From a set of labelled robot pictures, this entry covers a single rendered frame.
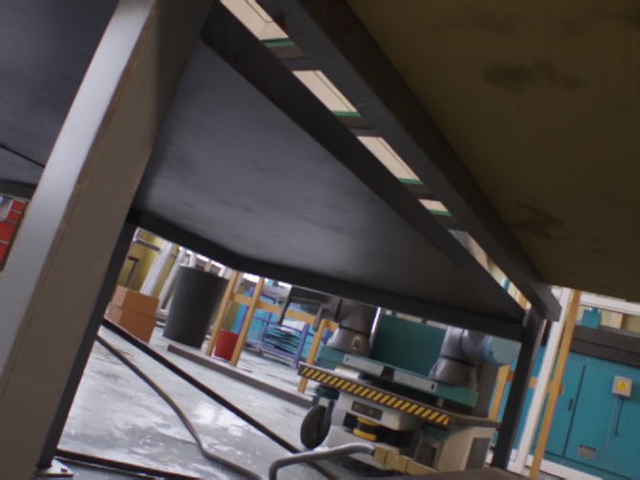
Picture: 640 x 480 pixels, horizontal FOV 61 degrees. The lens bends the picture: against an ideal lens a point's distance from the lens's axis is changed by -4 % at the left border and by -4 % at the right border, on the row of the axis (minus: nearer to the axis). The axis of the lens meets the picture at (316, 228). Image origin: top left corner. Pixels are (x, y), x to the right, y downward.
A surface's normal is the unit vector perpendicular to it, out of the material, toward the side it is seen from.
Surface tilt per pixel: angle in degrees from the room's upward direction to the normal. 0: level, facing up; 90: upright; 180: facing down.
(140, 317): 90
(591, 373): 90
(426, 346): 90
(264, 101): 180
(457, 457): 90
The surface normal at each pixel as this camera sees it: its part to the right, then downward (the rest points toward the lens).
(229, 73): -0.30, 0.93
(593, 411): -0.51, -0.33
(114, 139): 0.80, 0.15
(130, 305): 0.55, 0.00
